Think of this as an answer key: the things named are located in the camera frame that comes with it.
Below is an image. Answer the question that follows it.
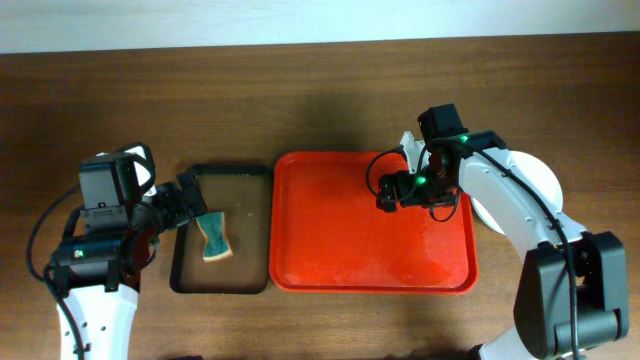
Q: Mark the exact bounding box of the green and orange sponge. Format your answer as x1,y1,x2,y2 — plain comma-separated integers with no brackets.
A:
196,212,233,262

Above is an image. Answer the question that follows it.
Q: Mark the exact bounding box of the white plate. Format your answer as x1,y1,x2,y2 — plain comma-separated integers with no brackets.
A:
472,151,564,235

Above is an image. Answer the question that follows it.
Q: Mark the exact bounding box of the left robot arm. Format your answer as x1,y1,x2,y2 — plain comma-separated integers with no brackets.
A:
45,170,207,359

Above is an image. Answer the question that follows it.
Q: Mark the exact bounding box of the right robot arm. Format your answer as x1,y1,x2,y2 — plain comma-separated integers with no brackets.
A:
368,130,630,359

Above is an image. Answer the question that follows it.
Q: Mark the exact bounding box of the black small tray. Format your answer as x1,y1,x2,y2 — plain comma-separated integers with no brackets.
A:
170,164,273,295

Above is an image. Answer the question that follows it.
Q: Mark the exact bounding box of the red plastic tray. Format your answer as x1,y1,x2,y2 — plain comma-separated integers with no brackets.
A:
269,151,479,295

